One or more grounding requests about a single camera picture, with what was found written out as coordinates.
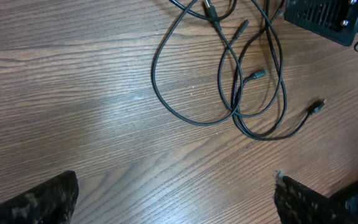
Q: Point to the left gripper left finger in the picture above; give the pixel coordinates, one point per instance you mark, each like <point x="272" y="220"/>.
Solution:
<point x="52" y="201"/>

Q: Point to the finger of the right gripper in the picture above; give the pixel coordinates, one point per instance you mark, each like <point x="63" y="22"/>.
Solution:
<point x="336" y="20"/>

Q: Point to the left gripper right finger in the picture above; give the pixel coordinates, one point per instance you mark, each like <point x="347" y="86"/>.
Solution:
<point x="297" y="203"/>

